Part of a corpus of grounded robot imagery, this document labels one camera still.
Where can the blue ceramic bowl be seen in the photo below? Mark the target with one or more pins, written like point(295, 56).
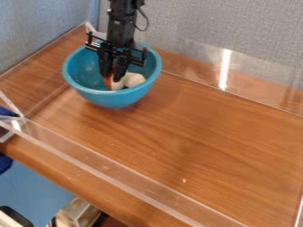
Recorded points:
point(80, 73)

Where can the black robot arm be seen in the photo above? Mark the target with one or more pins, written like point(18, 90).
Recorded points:
point(122, 24)

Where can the brown and white toy mushroom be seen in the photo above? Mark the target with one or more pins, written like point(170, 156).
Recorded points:
point(129, 81)

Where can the metal table leg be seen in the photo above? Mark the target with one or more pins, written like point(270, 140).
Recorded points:
point(76, 214)

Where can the black object bottom left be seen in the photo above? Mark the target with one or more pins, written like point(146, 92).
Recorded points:
point(12, 219)

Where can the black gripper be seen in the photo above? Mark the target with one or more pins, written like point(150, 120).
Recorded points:
point(123, 55)

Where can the dark blue cloth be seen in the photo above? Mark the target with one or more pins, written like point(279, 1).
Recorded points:
point(6, 161)

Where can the clear acrylic table barrier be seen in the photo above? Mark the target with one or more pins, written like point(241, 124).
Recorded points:
point(206, 154)

